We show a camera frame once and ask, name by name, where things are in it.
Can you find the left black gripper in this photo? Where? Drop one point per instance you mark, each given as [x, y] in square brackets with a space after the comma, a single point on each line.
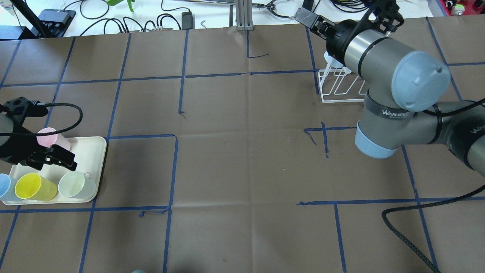
[11, 146]

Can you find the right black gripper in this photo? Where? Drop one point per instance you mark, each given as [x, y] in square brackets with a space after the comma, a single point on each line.
[338, 36]

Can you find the light blue plastic cup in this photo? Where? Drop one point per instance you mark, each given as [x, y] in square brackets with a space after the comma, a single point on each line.
[332, 63]

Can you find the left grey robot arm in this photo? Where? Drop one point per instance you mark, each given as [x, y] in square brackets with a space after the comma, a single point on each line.
[8, 128]

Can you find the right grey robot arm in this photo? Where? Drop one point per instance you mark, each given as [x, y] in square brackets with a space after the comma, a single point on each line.
[402, 105]

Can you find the pink plastic cup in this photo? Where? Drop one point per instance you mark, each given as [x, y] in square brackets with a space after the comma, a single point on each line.
[56, 139]

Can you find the pale green plastic cup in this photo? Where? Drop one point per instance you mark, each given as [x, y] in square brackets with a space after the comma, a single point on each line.
[77, 185]

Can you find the yellow plastic cup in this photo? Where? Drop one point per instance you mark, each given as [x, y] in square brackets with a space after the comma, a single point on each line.
[33, 186]

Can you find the beige plastic tray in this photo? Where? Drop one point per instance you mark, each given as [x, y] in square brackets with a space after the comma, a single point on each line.
[89, 155]

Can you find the black power adapter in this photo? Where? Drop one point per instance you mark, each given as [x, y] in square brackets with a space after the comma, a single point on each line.
[187, 20]

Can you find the white wire cup rack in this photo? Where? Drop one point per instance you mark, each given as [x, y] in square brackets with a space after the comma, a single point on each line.
[338, 87]

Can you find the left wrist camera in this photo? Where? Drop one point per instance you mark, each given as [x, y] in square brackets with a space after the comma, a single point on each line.
[19, 109]

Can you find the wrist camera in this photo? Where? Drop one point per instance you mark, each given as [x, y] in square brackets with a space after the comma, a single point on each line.
[387, 16]
[19, 109]

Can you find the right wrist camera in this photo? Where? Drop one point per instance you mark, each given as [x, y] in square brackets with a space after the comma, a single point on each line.
[387, 16]

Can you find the aluminium frame post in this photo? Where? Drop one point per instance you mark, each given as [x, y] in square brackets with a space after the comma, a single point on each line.
[244, 18]

